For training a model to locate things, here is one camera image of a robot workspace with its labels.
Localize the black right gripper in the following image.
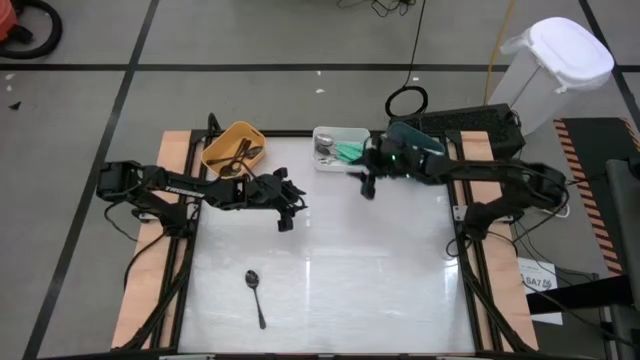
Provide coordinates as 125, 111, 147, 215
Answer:
348, 134, 426, 201

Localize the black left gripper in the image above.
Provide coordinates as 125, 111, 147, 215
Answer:
244, 167, 308, 232

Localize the black spoon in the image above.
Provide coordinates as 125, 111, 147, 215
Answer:
227, 138, 251, 174
222, 139, 246, 176
244, 269, 268, 330
237, 139, 265, 171
207, 147, 266, 167
218, 144, 261, 179

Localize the white plastic bin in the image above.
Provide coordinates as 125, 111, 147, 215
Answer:
312, 125, 372, 175

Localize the teal plastic bin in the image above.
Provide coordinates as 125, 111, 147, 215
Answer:
384, 121, 449, 159

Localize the orange plastic bin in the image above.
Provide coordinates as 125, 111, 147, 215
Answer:
200, 120, 268, 179

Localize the black perforated computer case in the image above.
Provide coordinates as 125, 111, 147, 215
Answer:
388, 103, 527, 164

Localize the light wooden side board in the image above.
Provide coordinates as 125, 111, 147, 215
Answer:
459, 130, 540, 351
110, 130, 201, 350

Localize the white power adapter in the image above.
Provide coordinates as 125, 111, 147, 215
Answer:
133, 207, 162, 224

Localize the white paper label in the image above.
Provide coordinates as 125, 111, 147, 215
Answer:
517, 256, 565, 326

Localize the hazard striped floor mat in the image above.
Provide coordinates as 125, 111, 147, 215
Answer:
552, 116, 640, 277

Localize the white lidded trash can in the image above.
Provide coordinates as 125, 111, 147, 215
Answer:
487, 16, 616, 137

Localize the dark grey equipment stand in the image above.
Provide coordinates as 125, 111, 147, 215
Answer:
524, 157, 640, 360

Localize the orange vacuum cleaner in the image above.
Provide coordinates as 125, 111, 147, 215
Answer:
0, 0, 17, 42

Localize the black hanging cable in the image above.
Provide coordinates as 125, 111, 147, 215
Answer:
383, 0, 430, 119

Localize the black cable bundle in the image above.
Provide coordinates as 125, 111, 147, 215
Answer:
335, 0, 417, 17

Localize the yellow hanging cable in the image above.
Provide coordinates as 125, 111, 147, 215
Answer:
482, 0, 517, 106

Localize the black vacuum hose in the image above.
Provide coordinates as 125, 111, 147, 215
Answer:
0, 0, 64, 61

